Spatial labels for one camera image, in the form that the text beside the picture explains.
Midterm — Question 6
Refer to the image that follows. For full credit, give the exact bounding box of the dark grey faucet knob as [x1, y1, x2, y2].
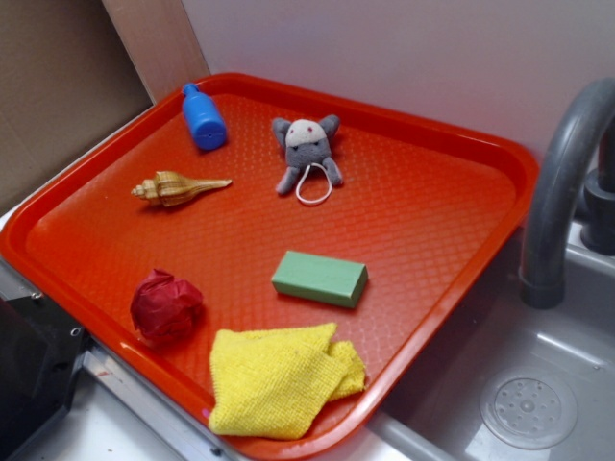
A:
[580, 122, 614, 255]

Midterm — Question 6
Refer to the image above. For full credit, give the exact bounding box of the green rectangular block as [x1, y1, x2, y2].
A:
[272, 251, 368, 308]

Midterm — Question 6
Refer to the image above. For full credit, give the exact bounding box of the grey curved faucet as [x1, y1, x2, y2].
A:
[519, 78, 614, 309]

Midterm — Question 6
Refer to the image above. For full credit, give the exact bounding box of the crumpled red paper ball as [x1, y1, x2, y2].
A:
[130, 269, 204, 342]

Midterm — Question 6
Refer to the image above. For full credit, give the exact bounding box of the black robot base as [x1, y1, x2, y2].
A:
[1, 295, 87, 460]

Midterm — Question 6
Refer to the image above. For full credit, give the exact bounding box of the grey toy sink basin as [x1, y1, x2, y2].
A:
[368, 225, 614, 460]

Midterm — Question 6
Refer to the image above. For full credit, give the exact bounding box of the brown cardboard panel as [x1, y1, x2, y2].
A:
[1, 1, 151, 212]

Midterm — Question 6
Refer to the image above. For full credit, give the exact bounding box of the light wooden board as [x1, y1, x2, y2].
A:
[103, 0, 209, 104]

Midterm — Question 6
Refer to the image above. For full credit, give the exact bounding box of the tan spiral seashell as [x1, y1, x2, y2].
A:
[131, 171, 232, 207]

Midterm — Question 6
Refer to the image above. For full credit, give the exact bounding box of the grey plush elephant toy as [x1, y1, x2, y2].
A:
[272, 114, 343, 206]

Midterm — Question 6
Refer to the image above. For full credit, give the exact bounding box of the yellow microfiber cloth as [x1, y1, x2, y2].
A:
[209, 323, 366, 441]

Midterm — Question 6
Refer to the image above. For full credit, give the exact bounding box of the red plastic tray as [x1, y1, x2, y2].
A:
[1, 74, 538, 460]

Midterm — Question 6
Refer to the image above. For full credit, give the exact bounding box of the blue plastic bottle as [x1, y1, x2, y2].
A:
[182, 83, 227, 151]

